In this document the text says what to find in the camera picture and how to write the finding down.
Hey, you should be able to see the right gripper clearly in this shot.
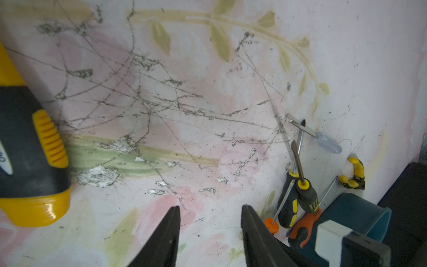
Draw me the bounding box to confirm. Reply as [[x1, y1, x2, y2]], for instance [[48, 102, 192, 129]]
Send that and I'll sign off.
[[340, 231, 391, 267]]

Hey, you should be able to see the black yellow phillips screwdriver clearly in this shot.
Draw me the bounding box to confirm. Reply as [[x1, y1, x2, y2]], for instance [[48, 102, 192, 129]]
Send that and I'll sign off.
[[277, 119, 306, 229]]

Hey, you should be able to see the clear handle screwdriver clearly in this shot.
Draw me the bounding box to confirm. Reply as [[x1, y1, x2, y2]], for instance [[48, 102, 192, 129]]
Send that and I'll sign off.
[[286, 113, 342, 155]]

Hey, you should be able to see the yellow black utility knife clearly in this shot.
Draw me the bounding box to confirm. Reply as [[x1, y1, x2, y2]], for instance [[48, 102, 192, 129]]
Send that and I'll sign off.
[[1, 47, 71, 228]]

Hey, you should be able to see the black orange small screwdriver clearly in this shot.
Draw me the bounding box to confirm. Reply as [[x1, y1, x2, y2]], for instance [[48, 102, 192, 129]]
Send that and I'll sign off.
[[264, 180, 295, 234]]

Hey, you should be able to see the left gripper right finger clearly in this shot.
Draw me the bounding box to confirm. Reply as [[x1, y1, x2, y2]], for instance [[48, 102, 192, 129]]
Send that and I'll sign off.
[[241, 205, 297, 267]]

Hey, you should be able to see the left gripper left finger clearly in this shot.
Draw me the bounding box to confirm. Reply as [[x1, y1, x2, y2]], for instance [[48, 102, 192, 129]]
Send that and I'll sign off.
[[128, 206, 181, 267]]

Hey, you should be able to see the teal plastic storage box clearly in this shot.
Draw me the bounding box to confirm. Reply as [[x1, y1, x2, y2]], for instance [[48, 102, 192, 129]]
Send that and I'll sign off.
[[299, 193, 392, 267]]

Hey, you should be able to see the orange handle screwdriver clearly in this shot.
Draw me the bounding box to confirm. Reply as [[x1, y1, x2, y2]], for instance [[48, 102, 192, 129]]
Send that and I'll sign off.
[[288, 178, 337, 249]]

